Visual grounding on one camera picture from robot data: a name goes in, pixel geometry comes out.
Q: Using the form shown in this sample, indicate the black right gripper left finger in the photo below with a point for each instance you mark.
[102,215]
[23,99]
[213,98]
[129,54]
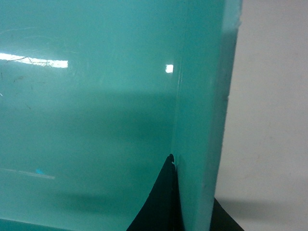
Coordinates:
[162,209]

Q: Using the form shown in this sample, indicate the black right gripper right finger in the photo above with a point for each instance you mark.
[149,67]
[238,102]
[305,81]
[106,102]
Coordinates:
[221,220]

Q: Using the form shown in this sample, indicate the light teal plastic box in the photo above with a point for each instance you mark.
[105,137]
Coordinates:
[96,94]

